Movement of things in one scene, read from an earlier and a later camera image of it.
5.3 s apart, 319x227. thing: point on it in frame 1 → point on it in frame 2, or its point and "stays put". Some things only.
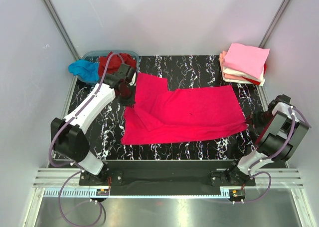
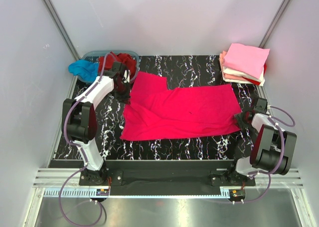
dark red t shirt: (112, 64) stays put
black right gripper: (255, 119) → (239, 118)
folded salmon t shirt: (228, 76) stays put
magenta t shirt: (160, 116) stays put
